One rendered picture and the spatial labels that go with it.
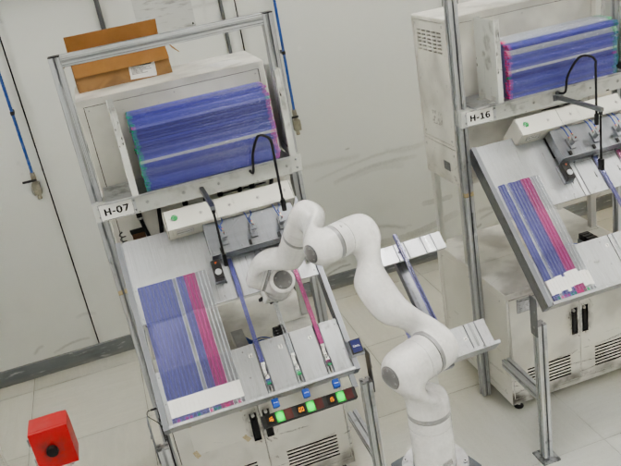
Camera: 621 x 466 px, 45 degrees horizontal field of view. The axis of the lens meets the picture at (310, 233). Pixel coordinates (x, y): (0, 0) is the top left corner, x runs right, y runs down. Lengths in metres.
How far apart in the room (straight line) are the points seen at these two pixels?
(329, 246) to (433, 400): 0.49
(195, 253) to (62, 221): 1.65
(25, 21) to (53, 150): 0.66
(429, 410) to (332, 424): 1.13
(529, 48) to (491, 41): 0.16
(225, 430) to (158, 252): 0.75
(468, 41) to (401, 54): 1.37
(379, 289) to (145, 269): 1.06
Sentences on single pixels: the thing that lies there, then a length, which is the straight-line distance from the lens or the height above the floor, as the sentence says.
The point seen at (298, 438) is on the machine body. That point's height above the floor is 0.27.
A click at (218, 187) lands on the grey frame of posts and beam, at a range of 2.78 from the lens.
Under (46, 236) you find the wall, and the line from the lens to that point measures 4.36.
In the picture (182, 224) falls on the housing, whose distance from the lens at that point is 2.76.
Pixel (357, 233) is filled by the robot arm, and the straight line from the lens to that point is 2.06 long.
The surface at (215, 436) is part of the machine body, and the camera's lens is 3.04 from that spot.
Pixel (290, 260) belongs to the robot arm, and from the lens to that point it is 2.29.
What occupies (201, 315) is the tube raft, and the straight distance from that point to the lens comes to 2.69.
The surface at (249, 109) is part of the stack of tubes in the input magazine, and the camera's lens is 2.70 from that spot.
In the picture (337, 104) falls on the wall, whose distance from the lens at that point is 4.41.
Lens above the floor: 2.19
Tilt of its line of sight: 23 degrees down
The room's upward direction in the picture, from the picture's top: 10 degrees counter-clockwise
